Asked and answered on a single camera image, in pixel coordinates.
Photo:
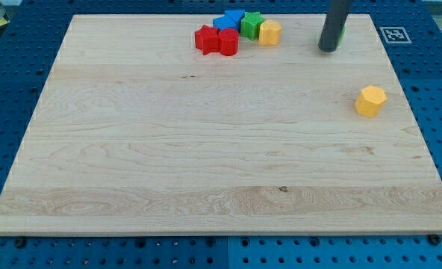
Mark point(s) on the green star block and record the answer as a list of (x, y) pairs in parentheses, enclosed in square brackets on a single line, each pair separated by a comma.
[(250, 25)]

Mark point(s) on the red cylinder block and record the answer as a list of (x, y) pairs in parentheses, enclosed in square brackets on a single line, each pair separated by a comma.
[(228, 41)]

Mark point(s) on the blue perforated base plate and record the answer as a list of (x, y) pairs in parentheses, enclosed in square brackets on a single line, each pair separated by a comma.
[(30, 36)]

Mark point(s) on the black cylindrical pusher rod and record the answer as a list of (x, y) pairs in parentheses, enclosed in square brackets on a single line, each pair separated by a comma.
[(333, 25)]

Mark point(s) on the white fiducial marker tag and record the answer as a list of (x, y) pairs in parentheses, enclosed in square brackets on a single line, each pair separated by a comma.
[(395, 35)]

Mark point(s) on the yellow hexagon block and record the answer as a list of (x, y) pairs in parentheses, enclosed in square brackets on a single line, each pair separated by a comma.
[(370, 101)]

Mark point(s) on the light wooden board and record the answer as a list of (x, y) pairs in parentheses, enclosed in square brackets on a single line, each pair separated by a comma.
[(137, 133)]

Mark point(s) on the blue block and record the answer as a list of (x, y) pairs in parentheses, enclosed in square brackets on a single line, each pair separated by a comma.
[(230, 19)]

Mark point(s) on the green block behind rod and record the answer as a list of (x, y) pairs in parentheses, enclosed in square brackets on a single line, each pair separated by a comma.
[(340, 39)]

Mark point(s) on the red star block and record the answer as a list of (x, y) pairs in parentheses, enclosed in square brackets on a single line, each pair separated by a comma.
[(206, 39)]

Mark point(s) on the yellow heart block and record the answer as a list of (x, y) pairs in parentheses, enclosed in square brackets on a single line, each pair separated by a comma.
[(270, 32)]

